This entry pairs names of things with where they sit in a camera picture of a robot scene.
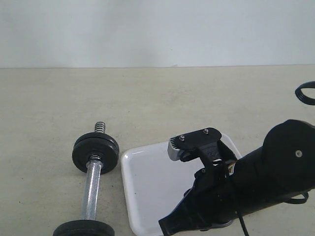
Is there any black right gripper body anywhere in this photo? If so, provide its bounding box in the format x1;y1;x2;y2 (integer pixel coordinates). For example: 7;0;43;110
183;164;244;224

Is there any black weight plate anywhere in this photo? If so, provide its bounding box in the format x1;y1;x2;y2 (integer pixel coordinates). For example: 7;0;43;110
72;138;119;175
53;220;115;236
74;132;120;151

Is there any chrome threaded dumbbell bar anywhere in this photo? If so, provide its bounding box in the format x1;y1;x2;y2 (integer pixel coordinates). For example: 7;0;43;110
80;121;108;221

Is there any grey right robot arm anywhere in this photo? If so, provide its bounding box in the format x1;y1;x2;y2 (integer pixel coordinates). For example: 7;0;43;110
158;119;315;236

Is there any white plastic tray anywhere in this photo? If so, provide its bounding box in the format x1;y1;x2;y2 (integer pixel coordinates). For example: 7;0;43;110
120;134;243;236

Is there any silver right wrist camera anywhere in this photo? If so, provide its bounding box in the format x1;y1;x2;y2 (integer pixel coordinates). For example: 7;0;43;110
167;137;183;161

